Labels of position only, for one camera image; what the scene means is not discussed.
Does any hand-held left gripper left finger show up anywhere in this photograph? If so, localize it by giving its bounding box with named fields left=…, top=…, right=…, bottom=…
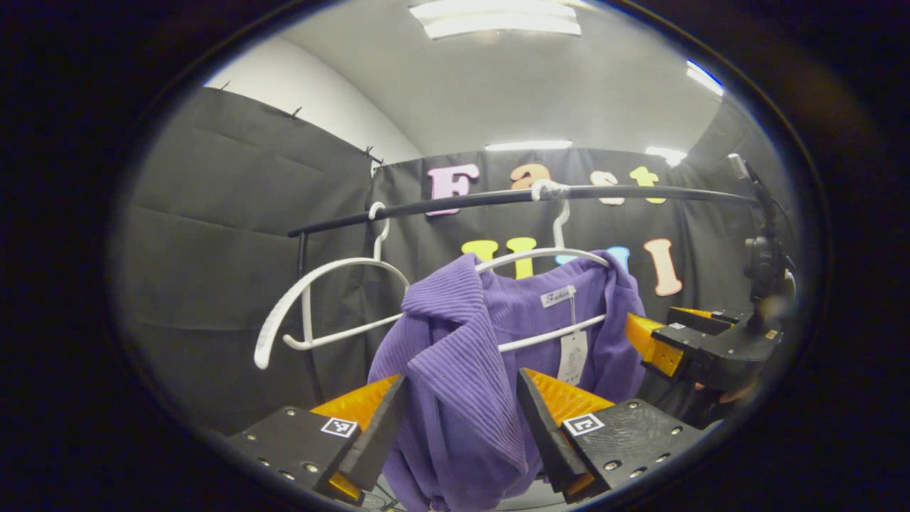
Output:
left=226, top=375, right=407, bottom=506

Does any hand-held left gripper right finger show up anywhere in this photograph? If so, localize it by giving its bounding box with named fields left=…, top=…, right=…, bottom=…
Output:
left=517, top=368, right=705, bottom=506

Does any purple knit jacket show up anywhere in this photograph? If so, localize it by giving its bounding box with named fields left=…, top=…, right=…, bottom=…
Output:
left=368, top=250, right=648, bottom=512

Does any white plastic clothes hanger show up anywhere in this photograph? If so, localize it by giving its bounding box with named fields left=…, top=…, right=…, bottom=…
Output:
left=475, top=179, right=611, bottom=354
left=254, top=202, right=411, bottom=370

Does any black metal clothes rack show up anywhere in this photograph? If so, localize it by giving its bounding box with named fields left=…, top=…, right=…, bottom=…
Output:
left=288, top=183, right=758, bottom=406

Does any long ceiling light strip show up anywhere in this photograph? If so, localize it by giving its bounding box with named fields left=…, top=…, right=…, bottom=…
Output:
left=486, top=140, right=573, bottom=151

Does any black backdrop cloth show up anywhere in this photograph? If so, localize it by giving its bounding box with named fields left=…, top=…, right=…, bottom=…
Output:
left=107, top=87, right=804, bottom=442

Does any large rectangular ceiling light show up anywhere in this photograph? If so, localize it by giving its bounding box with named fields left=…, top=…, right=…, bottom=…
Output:
left=409, top=0, right=582, bottom=40

